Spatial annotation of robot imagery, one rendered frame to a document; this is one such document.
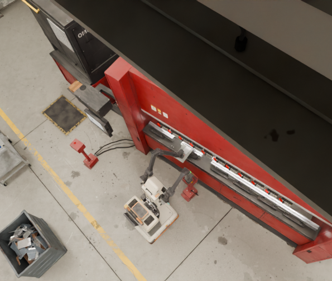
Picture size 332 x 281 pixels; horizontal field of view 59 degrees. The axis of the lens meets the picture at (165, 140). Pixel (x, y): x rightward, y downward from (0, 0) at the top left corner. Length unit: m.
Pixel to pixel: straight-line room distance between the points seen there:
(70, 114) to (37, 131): 0.76
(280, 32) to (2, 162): 6.20
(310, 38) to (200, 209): 5.11
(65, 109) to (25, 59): 1.95
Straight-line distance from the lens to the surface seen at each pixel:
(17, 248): 5.31
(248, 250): 5.26
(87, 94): 4.22
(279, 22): 0.24
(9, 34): 9.01
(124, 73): 3.82
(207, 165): 4.61
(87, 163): 5.80
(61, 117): 6.65
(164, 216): 5.01
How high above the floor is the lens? 5.15
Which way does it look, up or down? 63 degrees down
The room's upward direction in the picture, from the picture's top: 11 degrees counter-clockwise
